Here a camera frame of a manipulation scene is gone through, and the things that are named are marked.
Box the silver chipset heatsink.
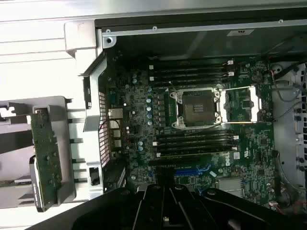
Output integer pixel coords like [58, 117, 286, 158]
[217, 177, 242, 193]

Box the blue PCIe expansion slot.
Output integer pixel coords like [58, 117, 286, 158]
[174, 164, 212, 177]

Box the black RAM slot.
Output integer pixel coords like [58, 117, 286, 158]
[153, 80, 228, 86]
[149, 74, 235, 81]
[155, 138, 237, 145]
[153, 69, 235, 75]
[149, 62, 235, 70]
[155, 131, 237, 139]
[157, 151, 238, 159]
[153, 144, 237, 151]

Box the black PCIe expansion slot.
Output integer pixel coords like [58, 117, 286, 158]
[148, 158, 201, 166]

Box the green motherboard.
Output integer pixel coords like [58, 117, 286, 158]
[105, 56, 276, 208]

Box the silver perforated drive cage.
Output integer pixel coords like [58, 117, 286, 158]
[271, 61, 307, 192]

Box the silver CPU socket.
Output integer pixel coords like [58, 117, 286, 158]
[169, 85, 223, 130]

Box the silver socket cover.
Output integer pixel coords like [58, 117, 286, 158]
[219, 85, 264, 124]

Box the grey parts rack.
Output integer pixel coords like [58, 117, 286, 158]
[0, 95, 77, 209]

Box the black open PC case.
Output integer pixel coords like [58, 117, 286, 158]
[78, 6, 307, 223]

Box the grey corner bracket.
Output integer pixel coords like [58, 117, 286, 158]
[63, 20, 103, 59]

